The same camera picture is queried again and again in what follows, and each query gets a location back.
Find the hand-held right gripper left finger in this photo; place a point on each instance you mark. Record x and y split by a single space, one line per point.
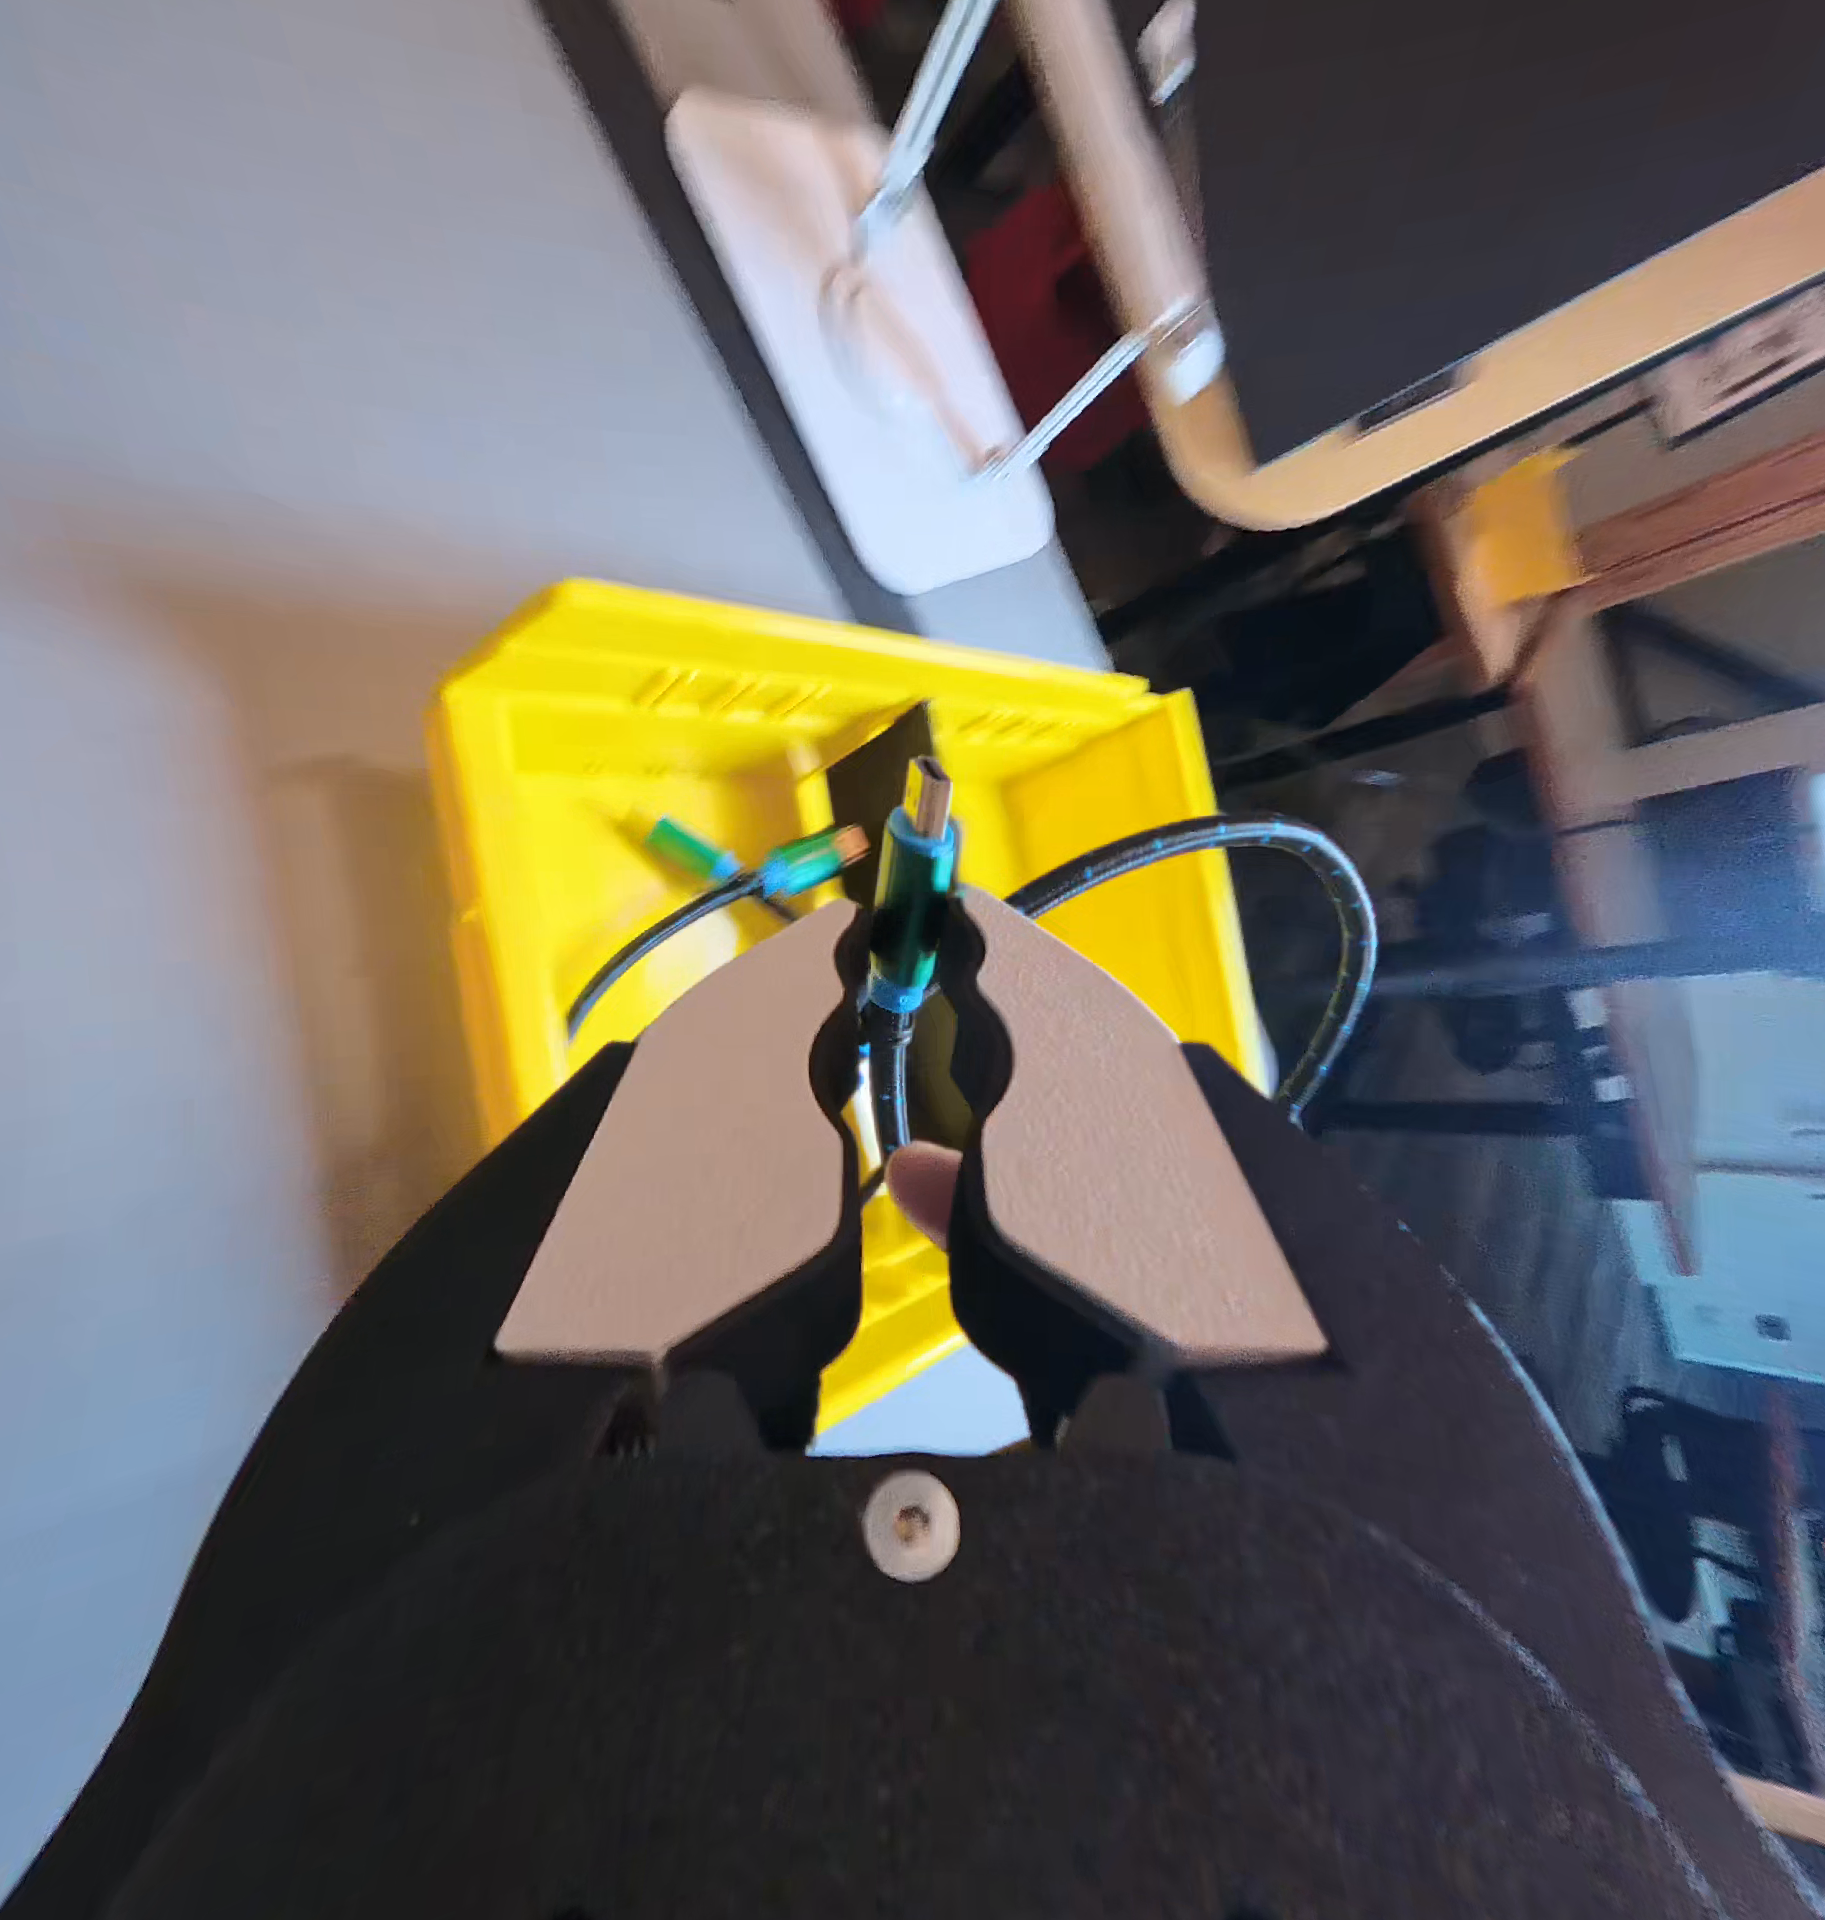
687 1185

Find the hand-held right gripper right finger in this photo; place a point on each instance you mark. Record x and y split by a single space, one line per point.
1138 1185

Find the yellow plastic bin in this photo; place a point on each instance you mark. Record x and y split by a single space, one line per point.
553 780

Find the black bin divider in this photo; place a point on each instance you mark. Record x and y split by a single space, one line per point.
867 780

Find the red chair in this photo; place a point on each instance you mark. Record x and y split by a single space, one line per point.
1047 300

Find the black panel with wooden rim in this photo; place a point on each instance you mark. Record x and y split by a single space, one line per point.
1513 181

